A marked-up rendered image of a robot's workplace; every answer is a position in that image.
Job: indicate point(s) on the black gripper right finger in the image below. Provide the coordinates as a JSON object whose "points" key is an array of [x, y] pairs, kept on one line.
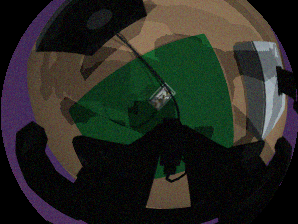
{"points": [[208, 163]]}

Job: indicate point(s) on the green circuit board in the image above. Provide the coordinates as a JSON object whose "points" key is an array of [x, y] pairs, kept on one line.
{"points": [[131, 100]]}

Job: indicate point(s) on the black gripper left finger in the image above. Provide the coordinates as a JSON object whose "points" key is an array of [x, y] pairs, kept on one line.
{"points": [[137, 161]]}

